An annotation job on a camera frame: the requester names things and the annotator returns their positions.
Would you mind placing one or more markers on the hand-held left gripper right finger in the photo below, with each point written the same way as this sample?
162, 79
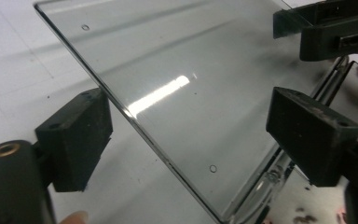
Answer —
310, 137

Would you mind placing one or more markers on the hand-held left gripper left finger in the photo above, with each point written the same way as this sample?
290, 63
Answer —
74, 140

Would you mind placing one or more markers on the smoked clear acrylic holder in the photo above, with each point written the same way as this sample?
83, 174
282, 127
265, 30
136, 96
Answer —
199, 93

